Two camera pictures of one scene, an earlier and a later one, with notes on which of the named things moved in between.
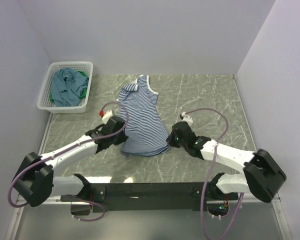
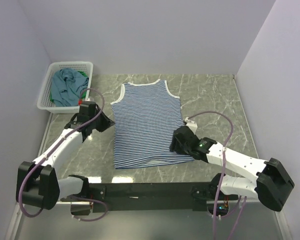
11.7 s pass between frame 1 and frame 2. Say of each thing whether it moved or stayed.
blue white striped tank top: moved
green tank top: stayed
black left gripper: moved
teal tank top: stayed
